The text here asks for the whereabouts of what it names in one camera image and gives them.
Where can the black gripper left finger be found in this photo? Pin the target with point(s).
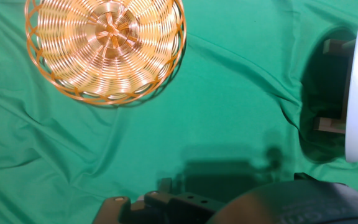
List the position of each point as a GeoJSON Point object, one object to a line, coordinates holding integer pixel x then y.
{"type": "Point", "coordinates": [179, 208]}

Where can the wooden dish rack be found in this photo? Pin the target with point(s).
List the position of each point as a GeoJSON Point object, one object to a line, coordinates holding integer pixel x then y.
{"type": "Point", "coordinates": [329, 124]}

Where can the green cloth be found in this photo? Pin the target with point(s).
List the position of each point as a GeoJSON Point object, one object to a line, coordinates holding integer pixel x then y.
{"type": "Point", "coordinates": [197, 109]}

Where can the orange wicker basket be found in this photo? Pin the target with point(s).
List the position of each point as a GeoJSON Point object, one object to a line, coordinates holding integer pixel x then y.
{"type": "Point", "coordinates": [104, 46]}

